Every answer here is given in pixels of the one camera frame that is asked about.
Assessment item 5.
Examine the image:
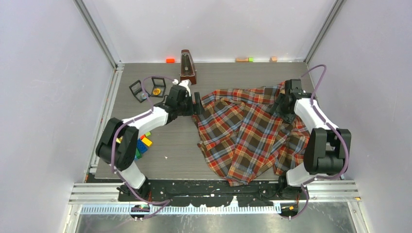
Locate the plaid flannel shirt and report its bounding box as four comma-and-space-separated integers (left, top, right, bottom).
193, 83, 310, 186

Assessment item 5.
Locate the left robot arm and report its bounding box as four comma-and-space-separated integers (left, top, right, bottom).
95, 84, 204, 201

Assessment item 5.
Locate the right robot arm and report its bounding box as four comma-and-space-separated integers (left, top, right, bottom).
270, 79, 351, 199

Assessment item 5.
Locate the black case gold brooch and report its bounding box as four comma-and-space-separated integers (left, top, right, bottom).
151, 76, 166, 98

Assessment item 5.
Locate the black case silver brooch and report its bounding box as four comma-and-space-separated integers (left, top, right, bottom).
129, 80, 150, 103

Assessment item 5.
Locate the wooden metronome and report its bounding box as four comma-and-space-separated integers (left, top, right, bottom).
180, 49, 197, 85

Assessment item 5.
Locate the pile of toy bricks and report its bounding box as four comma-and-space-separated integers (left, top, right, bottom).
115, 132, 153, 162

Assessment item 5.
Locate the tan and green block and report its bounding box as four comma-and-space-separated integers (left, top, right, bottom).
235, 57, 254, 63

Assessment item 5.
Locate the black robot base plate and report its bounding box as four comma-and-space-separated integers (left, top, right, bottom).
117, 180, 308, 207

